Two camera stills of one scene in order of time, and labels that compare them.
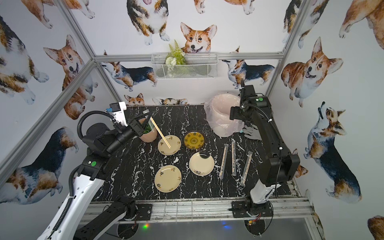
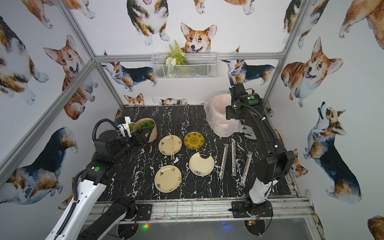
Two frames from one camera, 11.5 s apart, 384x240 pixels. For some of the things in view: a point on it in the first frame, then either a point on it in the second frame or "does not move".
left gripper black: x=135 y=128 to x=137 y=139
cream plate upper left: x=174 y=142 does not move
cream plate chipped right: x=200 y=166 does not move
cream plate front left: x=167 y=178 does not move
